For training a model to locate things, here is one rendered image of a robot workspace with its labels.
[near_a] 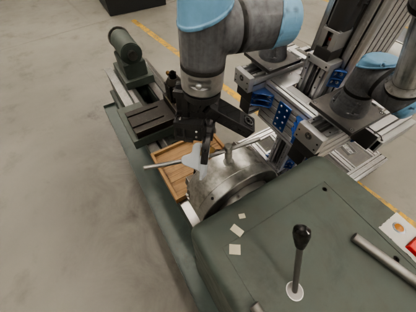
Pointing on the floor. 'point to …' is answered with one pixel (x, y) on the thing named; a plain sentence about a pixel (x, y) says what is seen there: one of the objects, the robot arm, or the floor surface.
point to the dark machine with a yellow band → (129, 5)
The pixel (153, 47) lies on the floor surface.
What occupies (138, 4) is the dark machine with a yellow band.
